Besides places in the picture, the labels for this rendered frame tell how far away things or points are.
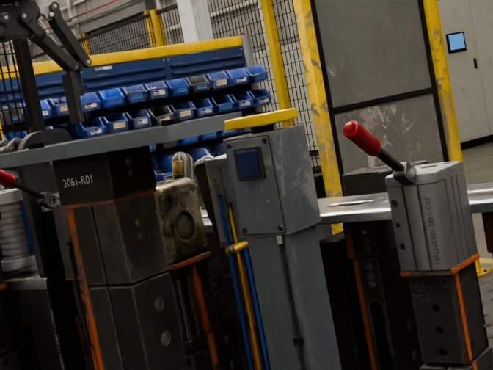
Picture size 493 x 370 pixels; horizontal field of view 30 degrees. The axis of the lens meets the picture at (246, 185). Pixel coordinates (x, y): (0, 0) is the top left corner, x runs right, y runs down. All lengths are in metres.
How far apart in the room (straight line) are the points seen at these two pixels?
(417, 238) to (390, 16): 3.85
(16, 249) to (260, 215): 0.62
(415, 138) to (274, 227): 3.99
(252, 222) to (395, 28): 3.95
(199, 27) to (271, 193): 5.56
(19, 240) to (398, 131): 3.54
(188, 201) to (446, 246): 0.44
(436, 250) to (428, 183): 0.08
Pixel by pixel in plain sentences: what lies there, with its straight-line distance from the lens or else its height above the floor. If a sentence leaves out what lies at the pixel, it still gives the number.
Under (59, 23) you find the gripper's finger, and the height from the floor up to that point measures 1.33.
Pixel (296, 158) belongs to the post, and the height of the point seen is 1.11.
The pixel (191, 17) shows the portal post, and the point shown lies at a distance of 6.54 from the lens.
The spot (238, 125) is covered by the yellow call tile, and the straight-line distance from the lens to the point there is 1.00.
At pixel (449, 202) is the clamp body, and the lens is 1.10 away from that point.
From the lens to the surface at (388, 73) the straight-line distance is 4.84.
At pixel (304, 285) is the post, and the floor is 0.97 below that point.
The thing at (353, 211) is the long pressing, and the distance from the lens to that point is 1.27.
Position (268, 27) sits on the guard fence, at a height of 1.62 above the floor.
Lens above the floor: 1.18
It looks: 5 degrees down
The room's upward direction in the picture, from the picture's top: 10 degrees counter-clockwise
